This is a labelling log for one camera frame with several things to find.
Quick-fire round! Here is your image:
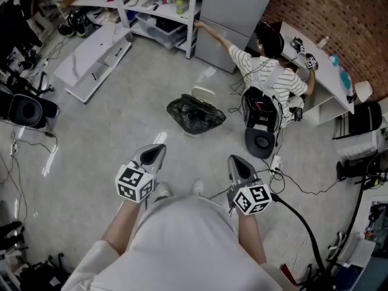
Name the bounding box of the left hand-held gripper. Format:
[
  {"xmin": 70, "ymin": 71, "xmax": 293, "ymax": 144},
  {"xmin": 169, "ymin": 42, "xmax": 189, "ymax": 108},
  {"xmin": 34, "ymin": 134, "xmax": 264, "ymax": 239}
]
[{"xmin": 115, "ymin": 143, "xmax": 167, "ymax": 204}]

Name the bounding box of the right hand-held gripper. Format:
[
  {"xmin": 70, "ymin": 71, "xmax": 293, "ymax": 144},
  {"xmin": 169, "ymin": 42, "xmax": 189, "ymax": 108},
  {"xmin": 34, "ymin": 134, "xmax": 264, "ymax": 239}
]
[{"xmin": 226, "ymin": 155, "xmax": 273, "ymax": 216}]

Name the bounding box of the black trash bag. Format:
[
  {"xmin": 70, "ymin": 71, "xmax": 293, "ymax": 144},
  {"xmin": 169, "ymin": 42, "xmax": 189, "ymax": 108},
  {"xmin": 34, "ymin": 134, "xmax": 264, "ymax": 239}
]
[{"xmin": 166, "ymin": 93, "xmax": 227, "ymax": 135}]

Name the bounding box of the person's right forearm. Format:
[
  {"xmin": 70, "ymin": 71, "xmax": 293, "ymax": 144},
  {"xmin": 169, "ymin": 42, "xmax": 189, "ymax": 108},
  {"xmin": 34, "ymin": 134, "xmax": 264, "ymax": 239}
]
[{"xmin": 235, "ymin": 212, "xmax": 267, "ymax": 265}]

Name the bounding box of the person's left forearm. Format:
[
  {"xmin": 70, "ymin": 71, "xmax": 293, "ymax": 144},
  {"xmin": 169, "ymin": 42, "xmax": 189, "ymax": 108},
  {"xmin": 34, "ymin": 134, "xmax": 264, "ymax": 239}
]
[{"xmin": 101, "ymin": 200, "xmax": 145, "ymax": 256}]

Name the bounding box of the white trash can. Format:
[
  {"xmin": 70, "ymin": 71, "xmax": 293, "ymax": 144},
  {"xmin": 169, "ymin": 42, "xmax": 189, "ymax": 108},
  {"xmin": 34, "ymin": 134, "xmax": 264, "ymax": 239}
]
[{"xmin": 184, "ymin": 85, "xmax": 216, "ymax": 138}]

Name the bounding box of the grey round-seat chair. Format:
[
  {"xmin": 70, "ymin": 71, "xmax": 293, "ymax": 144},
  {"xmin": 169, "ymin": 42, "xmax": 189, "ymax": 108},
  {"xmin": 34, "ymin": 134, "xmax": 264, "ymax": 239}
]
[{"xmin": 244, "ymin": 127, "xmax": 276, "ymax": 159}]

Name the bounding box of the person's left white shoe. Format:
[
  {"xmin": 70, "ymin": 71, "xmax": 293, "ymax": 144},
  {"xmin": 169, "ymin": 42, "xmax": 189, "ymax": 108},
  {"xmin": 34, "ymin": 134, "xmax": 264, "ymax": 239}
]
[{"xmin": 154, "ymin": 182, "xmax": 172, "ymax": 198}]

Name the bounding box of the person's white shirt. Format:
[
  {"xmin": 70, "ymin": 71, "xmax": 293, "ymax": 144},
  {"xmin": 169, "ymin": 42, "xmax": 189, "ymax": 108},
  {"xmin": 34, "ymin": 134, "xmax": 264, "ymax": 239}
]
[{"xmin": 60, "ymin": 194, "xmax": 299, "ymax": 291}]

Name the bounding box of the red box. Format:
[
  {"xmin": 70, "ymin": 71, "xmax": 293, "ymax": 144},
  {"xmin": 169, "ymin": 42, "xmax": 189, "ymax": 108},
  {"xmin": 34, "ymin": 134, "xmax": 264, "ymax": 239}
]
[{"xmin": 280, "ymin": 264, "xmax": 299, "ymax": 287}]

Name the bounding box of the white ribbed heater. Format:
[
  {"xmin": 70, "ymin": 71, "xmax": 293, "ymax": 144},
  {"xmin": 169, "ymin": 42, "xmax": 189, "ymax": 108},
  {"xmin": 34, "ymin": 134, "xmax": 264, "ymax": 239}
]
[{"xmin": 336, "ymin": 142, "xmax": 380, "ymax": 160}]

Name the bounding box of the white marble low cabinet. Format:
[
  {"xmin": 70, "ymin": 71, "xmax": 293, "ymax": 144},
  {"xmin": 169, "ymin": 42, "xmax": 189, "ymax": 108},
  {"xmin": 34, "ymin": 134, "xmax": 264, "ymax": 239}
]
[{"xmin": 53, "ymin": 24, "xmax": 133, "ymax": 104}]

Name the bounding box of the white desk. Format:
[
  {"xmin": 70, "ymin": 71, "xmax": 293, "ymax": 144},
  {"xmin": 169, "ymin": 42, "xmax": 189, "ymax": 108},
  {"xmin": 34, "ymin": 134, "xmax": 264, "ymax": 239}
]
[{"xmin": 280, "ymin": 21, "xmax": 355, "ymax": 127}]

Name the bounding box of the clear plastic storage bin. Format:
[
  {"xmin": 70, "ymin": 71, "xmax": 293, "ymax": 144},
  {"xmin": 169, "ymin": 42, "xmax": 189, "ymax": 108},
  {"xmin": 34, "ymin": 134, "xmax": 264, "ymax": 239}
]
[{"xmin": 135, "ymin": 12, "xmax": 187, "ymax": 50}]

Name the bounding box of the black folding chair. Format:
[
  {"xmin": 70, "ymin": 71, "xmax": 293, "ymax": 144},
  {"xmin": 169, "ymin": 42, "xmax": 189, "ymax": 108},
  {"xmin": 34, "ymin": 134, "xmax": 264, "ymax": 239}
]
[{"xmin": 332, "ymin": 101, "xmax": 383, "ymax": 141}]

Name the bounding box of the black round-seat chair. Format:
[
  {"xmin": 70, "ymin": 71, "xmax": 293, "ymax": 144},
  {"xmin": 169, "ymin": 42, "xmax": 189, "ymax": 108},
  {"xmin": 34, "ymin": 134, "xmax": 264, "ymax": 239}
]
[{"xmin": 0, "ymin": 82, "xmax": 60, "ymax": 130}]

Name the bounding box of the teal cloth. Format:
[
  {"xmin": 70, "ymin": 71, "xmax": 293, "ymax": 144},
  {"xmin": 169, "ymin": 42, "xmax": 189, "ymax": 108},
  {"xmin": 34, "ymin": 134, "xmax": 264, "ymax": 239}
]
[{"xmin": 339, "ymin": 70, "xmax": 354, "ymax": 90}]

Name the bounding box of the white lamp shade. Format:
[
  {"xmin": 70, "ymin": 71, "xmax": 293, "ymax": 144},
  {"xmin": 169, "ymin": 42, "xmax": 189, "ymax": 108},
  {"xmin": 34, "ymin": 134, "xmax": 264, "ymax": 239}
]
[{"xmin": 353, "ymin": 80, "xmax": 373, "ymax": 103}]

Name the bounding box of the white shelving unit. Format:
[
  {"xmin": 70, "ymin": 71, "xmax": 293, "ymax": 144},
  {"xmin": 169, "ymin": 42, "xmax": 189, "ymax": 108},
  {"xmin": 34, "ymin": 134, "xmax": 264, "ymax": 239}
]
[{"xmin": 45, "ymin": 0, "xmax": 207, "ymax": 59}]

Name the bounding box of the grey refrigerator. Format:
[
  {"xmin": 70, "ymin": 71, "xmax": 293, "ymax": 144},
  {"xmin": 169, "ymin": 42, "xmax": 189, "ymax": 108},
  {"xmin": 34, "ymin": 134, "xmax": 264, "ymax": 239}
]
[{"xmin": 195, "ymin": 0, "xmax": 279, "ymax": 74}]

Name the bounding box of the thick black cable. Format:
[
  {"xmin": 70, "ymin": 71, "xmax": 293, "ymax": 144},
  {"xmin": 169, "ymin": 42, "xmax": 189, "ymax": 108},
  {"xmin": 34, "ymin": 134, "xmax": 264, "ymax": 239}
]
[{"xmin": 270, "ymin": 192, "xmax": 330, "ymax": 291}]

